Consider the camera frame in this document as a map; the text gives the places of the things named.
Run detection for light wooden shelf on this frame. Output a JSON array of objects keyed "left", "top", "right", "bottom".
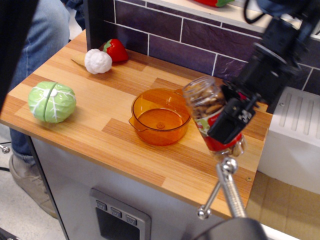
[{"left": 150, "top": 0, "right": 271, "bottom": 33}]

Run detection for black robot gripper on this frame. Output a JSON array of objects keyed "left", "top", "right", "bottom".
[{"left": 207, "top": 43, "right": 300, "bottom": 144}]

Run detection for silver metal clamp screw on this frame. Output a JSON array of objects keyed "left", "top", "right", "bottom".
[{"left": 197, "top": 157, "right": 248, "bottom": 220}]

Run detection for red toy strawberry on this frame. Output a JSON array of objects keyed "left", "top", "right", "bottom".
[{"left": 101, "top": 39, "right": 129, "bottom": 62}]

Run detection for clear plastic almond jar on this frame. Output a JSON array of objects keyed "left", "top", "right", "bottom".
[{"left": 182, "top": 76, "right": 247, "bottom": 159}]

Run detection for red toy pepper on shelf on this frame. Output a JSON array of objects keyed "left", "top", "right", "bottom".
[{"left": 195, "top": 0, "right": 234, "bottom": 8}]

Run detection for beige shoe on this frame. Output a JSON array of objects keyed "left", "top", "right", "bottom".
[{"left": 9, "top": 154, "right": 58, "bottom": 219}]

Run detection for grey oven control panel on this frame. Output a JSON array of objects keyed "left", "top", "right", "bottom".
[{"left": 89, "top": 188, "right": 152, "bottom": 240}]

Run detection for orange transparent plastic pot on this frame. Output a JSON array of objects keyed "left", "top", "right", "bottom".
[{"left": 129, "top": 88, "right": 192, "bottom": 146}]

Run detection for green toy cabbage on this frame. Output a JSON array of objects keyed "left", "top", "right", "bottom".
[{"left": 28, "top": 81, "right": 76, "bottom": 124}]

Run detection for white toy ice cream cone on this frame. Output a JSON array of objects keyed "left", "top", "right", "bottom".
[{"left": 71, "top": 48, "right": 113, "bottom": 75}]

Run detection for person leg in jeans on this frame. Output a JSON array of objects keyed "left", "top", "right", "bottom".
[{"left": 8, "top": 0, "right": 86, "bottom": 163}]

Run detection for white toy sink unit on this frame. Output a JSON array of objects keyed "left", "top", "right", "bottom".
[{"left": 258, "top": 87, "right": 320, "bottom": 194}]

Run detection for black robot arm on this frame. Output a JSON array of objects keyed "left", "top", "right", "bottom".
[{"left": 208, "top": 0, "right": 320, "bottom": 144}]

